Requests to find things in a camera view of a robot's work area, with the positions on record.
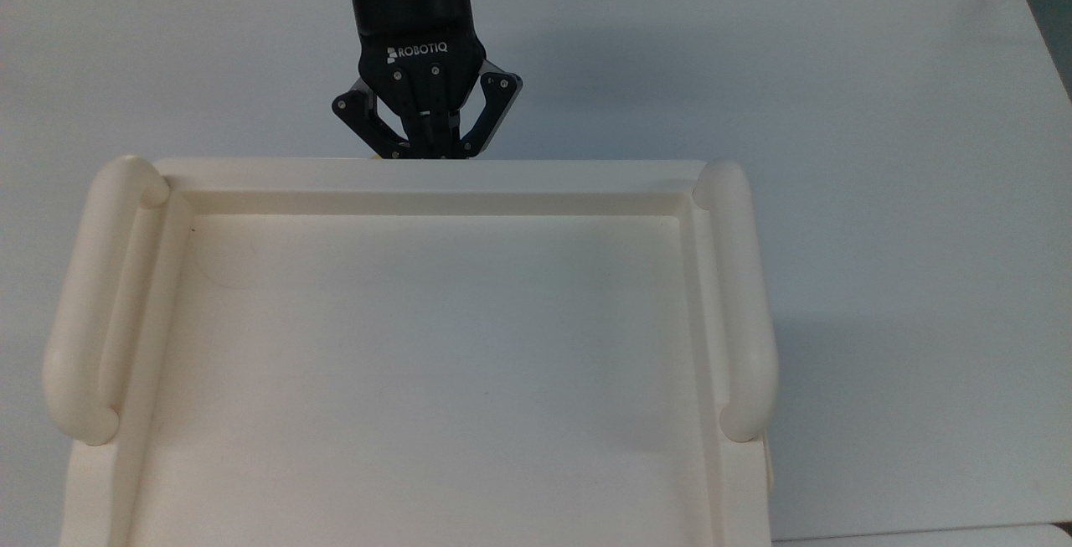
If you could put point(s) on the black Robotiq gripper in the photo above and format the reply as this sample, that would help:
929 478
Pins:
414 28

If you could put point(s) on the large white plastic tray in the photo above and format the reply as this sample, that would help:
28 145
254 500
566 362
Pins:
419 346

